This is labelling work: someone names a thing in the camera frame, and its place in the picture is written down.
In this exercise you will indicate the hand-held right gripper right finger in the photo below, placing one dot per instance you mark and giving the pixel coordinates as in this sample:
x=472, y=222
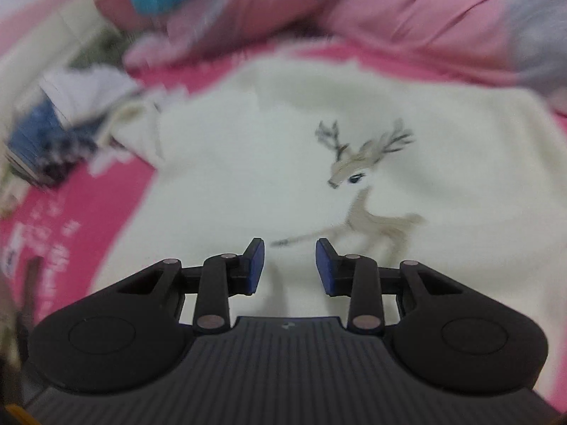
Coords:
x=325, y=265

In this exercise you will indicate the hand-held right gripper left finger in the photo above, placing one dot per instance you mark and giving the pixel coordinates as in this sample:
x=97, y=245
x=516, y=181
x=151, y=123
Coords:
x=256, y=265

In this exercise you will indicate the white deer sweater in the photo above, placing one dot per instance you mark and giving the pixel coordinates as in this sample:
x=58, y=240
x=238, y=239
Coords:
x=265, y=164

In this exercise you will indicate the pink floral blanket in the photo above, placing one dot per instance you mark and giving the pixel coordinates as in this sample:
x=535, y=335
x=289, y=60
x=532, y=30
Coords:
x=66, y=230

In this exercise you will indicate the plaid shirt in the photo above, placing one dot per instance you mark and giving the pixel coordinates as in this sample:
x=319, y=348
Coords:
x=62, y=159

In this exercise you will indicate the blue denim garment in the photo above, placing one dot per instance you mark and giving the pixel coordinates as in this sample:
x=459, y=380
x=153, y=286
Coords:
x=35, y=133

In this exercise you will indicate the pink grey floral quilt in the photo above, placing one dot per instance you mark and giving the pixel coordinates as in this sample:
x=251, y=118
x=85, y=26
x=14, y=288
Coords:
x=421, y=17

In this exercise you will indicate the green patterned pillow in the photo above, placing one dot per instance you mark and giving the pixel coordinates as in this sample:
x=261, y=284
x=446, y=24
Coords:
x=97, y=48

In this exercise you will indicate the pink cushion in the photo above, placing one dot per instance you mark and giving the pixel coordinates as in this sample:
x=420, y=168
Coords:
x=115, y=11

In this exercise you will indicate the pink white headboard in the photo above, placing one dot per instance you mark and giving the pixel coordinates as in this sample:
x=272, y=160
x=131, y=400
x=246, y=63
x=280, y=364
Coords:
x=44, y=31

